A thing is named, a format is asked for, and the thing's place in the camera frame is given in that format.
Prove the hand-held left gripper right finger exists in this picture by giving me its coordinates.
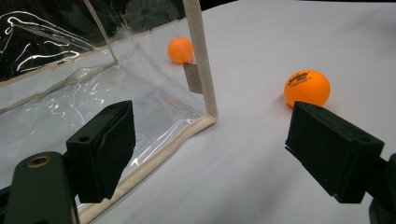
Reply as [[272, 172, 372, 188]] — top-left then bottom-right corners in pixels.
[[284, 101, 386, 204]]

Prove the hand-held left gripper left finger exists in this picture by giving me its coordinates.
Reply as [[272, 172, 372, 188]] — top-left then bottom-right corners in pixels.
[[65, 100, 137, 203]]

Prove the orange table tennis ball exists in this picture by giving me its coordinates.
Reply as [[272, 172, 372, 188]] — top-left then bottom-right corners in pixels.
[[167, 36, 194, 65], [283, 68, 332, 108]]

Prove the clear bag with beige trim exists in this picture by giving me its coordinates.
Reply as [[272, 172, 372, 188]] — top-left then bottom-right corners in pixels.
[[0, 0, 219, 224]]

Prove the white table cover sheet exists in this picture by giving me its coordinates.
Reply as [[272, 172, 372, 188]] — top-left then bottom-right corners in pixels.
[[0, 0, 396, 224]]

